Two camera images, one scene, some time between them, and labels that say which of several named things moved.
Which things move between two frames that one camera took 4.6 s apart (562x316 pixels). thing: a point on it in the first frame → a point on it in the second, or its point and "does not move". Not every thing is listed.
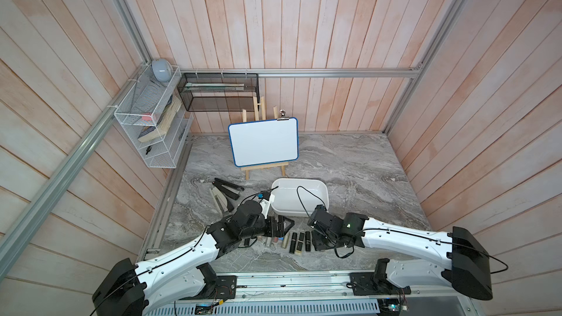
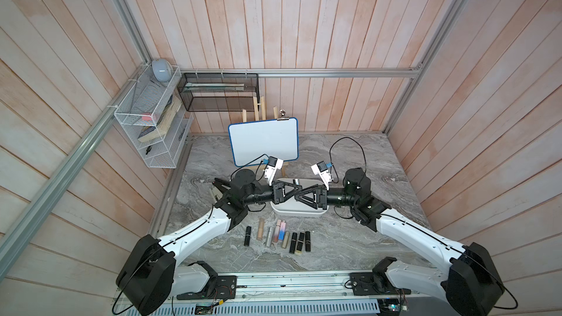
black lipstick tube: (307, 241) does not move
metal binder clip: (282, 118) does not move
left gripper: (280, 232) → (278, 192)
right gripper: (316, 242) → (320, 195)
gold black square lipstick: (300, 242) does not move
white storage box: (298, 197) does not move
